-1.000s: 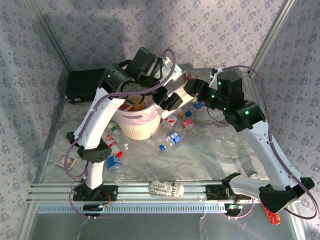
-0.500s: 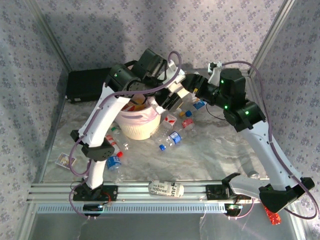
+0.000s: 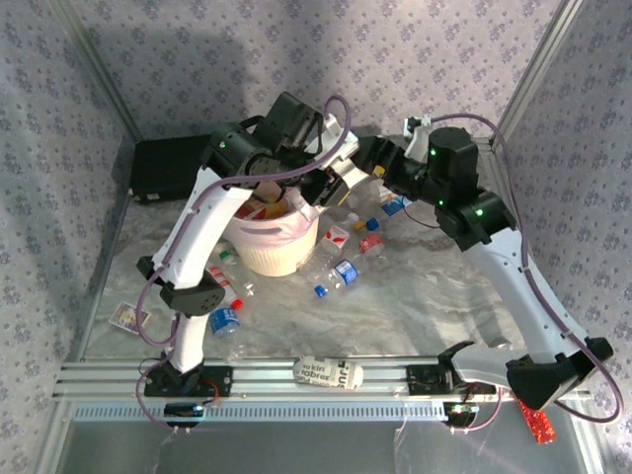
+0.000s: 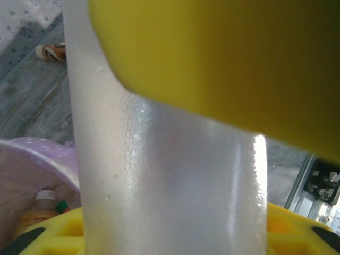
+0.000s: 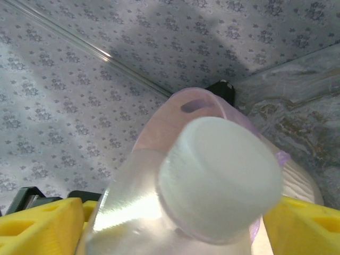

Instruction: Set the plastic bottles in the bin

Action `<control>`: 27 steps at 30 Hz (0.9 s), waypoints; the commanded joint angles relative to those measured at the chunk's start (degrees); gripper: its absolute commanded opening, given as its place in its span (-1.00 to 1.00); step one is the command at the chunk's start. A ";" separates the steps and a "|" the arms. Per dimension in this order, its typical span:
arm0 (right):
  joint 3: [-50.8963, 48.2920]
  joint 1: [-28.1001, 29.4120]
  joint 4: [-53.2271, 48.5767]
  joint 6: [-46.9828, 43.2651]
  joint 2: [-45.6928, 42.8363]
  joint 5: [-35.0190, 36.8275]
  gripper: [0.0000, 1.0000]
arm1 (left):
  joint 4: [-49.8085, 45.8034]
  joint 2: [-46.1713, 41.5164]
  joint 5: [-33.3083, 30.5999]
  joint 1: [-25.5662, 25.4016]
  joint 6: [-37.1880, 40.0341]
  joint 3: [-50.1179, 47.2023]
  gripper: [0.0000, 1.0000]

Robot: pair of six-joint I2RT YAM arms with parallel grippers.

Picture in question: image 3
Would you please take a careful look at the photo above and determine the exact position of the white blue label bottle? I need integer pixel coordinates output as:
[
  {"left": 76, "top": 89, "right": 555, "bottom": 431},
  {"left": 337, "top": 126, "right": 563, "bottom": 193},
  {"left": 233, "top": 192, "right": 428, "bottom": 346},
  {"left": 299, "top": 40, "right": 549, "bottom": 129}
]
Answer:
[{"left": 377, "top": 190, "right": 415, "bottom": 218}]

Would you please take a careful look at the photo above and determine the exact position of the white cap red-white label bottle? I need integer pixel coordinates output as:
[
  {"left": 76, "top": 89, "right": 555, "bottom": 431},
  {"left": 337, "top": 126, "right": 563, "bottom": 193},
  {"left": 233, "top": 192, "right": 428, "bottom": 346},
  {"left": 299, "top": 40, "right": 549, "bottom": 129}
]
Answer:
[{"left": 314, "top": 211, "right": 360, "bottom": 271}]

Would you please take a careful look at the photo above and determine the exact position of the blue cap red label bottle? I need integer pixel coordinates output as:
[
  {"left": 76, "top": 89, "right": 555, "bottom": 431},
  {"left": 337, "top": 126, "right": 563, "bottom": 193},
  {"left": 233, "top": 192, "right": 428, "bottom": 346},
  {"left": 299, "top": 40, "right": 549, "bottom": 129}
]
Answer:
[{"left": 357, "top": 216, "right": 391, "bottom": 261}]

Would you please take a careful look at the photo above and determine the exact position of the reddish brown plastic bottle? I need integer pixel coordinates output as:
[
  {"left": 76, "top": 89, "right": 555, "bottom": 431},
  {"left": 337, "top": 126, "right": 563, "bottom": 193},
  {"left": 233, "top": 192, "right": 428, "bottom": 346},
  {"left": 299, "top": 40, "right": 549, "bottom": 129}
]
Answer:
[{"left": 235, "top": 200, "right": 266, "bottom": 222}]

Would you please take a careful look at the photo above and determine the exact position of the blue label clear bottle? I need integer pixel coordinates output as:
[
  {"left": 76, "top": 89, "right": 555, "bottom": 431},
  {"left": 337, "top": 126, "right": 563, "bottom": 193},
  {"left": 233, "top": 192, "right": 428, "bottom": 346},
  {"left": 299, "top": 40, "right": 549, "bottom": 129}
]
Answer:
[
  {"left": 313, "top": 256, "right": 362, "bottom": 300},
  {"left": 206, "top": 305, "right": 251, "bottom": 361}
]

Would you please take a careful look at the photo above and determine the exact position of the cream plastic waste bin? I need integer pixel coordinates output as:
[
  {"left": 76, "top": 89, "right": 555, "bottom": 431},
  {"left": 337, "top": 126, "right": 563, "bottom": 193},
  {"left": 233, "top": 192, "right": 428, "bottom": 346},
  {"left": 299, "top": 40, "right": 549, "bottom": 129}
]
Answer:
[{"left": 235, "top": 216, "right": 322, "bottom": 278}]

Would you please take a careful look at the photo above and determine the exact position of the red cap red-striped label bottle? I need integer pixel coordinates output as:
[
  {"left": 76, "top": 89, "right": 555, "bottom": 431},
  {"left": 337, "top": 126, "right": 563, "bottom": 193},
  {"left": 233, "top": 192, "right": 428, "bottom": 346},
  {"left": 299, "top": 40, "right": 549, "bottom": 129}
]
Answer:
[{"left": 206, "top": 264, "right": 246, "bottom": 311}]

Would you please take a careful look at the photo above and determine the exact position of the black ribbed carrying case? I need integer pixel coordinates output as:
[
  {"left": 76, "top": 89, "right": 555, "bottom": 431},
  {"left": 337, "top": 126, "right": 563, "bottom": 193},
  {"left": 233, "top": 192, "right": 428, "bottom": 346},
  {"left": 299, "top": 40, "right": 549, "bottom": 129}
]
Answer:
[{"left": 128, "top": 135, "right": 214, "bottom": 205}]

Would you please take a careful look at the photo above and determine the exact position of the newsprint wrapped roll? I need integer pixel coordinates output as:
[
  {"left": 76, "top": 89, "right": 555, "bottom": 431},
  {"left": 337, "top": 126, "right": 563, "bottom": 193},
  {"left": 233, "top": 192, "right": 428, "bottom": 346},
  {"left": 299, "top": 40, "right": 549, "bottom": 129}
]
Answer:
[{"left": 292, "top": 355, "right": 365, "bottom": 391}]

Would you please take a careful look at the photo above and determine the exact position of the small printed card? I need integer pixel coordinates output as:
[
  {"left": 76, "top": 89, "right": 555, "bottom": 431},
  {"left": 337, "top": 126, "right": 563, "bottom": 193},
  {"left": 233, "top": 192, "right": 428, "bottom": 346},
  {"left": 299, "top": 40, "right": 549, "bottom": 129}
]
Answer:
[{"left": 109, "top": 301, "right": 150, "bottom": 335}]

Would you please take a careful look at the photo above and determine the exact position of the small black circuit board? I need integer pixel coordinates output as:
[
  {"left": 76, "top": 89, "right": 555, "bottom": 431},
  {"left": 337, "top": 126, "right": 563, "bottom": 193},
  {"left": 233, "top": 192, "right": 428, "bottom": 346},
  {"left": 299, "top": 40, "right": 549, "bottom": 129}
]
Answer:
[
  {"left": 164, "top": 402, "right": 206, "bottom": 429},
  {"left": 442, "top": 401, "right": 481, "bottom": 427}
]

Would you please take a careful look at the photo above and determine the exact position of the red glitter strip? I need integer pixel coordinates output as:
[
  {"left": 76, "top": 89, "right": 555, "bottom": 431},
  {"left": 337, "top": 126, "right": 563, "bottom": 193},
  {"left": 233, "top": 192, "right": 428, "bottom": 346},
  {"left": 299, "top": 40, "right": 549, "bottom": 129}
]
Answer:
[{"left": 516, "top": 397, "right": 558, "bottom": 445}]

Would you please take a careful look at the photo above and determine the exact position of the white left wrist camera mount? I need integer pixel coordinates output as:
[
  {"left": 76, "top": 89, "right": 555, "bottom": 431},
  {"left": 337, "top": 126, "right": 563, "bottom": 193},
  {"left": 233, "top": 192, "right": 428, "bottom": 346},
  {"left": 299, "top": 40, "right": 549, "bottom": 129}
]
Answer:
[{"left": 313, "top": 114, "right": 360, "bottom": 192}]

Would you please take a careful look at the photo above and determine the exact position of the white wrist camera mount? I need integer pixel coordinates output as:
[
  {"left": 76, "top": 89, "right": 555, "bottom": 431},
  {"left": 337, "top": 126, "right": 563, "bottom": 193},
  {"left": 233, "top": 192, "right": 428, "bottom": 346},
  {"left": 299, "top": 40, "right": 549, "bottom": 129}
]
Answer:
[
  {"left": 313, "top": 114, "right": 360, "bottom": 192},
  {"left": 402, "top": 114, "right": 435, "bottom": 159}
]

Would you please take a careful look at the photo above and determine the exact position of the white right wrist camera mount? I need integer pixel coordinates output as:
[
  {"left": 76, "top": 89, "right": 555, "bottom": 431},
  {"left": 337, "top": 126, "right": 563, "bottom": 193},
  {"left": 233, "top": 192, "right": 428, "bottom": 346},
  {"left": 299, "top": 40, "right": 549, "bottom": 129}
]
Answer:
[{"left": 402, "top": 114, "right": 435, "bottom": 159}]

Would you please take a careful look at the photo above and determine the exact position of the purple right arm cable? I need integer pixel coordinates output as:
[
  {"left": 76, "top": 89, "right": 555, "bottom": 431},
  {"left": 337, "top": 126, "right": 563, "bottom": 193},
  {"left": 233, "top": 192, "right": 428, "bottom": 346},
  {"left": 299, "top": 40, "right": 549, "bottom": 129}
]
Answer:
[{"left": 432, "top": 112, "right": 624, "bottom": 434}]

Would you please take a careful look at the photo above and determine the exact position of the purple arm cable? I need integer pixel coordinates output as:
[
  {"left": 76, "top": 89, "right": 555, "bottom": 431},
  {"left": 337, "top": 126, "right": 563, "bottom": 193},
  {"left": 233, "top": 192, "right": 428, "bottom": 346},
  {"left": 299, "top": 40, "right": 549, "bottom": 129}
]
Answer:
[
  {"left": 432, "top": 112, "right": 624, "bottom": 434},
  {"left": 133, "top": 94, "right": 359, "bottom": 435}
]

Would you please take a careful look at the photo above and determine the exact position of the aluminium frame post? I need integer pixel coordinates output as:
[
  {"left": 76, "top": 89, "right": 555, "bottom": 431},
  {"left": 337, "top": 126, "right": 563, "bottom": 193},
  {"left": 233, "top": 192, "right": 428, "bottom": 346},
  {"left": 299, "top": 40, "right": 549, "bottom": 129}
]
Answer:
[
  {"left": 491, "top": 0, "right": 587, "bottom": 147},
  {"left": 51, "top": 0, "right": 145, "bottom": 144}
]

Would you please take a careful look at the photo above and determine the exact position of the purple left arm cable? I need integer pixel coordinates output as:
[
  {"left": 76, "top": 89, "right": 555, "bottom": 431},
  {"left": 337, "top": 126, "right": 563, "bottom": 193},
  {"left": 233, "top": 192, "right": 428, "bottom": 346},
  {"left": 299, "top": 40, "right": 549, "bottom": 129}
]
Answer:
[{"left": 133, "top": 94, "right": 359, "bottom": 435}]

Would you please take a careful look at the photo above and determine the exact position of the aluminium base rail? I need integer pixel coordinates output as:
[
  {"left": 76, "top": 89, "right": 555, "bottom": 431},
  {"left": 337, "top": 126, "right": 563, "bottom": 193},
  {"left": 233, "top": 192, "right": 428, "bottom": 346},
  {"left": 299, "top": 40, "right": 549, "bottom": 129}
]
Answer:
[{"left": 52, "top": 355, "right": 593, "bottom": 402}]

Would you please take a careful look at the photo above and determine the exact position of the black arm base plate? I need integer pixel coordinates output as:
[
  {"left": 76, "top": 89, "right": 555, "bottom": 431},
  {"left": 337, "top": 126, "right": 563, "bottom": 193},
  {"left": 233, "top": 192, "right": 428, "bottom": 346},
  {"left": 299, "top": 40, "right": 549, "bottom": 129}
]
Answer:
[
  {"left": 142, "top": 364, "right": 234, "bottom": 399},
  {"left": 407, "top": 362, "right": 498, "bottom": 396}
]

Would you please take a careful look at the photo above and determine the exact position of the grey slotted cable duct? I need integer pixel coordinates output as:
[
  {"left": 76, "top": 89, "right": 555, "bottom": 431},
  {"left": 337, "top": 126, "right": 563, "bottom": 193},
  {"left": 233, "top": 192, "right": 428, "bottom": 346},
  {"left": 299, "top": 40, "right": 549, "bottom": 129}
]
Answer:
[{"left": 72, "top": 400, "right": 448, "bottom": 422}]

